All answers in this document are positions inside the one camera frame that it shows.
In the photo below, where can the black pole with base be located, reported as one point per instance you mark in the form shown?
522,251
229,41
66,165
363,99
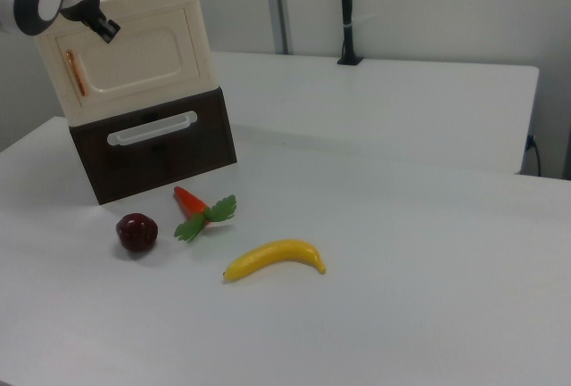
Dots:
347,11

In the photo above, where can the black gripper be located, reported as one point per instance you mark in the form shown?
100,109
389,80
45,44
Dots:
85,11

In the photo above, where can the yellow toy banana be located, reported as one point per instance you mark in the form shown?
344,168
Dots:
272,256

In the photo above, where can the dark red toy fruit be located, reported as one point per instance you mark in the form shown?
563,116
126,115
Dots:
137,232

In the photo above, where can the orange toy carrot green leaves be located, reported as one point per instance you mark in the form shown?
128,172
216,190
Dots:
192,204

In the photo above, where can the cream toy cabinet body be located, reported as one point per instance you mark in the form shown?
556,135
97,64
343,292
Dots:
203,43

